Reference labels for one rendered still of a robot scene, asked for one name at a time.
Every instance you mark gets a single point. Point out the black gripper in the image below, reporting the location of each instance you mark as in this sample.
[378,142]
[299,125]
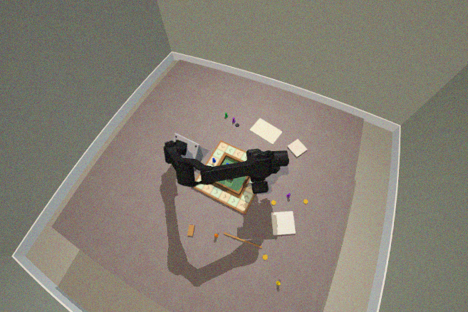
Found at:
[258,186]

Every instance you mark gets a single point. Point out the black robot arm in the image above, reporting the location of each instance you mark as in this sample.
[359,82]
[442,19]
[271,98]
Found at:
[259,164]

